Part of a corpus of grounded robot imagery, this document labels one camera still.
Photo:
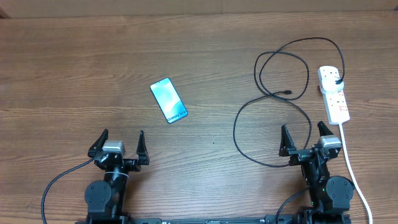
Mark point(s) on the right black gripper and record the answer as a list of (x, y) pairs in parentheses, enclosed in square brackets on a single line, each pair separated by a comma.
[(298, 155)]

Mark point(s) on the white charger plug adapter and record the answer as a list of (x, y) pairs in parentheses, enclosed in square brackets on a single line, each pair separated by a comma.
[(330, 84)]

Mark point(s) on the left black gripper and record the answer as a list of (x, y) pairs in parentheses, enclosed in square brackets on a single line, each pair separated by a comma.
[(132, 165)]

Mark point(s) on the white power strip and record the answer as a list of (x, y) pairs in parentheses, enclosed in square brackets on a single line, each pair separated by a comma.
[(335, 103)]

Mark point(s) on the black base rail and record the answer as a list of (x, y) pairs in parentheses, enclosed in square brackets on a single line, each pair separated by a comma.
[(268, 219)]

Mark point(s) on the blue Samsung Galaxy smartphone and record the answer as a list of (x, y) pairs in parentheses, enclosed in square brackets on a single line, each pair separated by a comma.
[(168, 100)]

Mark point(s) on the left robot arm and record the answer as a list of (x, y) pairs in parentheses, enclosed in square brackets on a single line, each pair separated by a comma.
[(105, 198)]

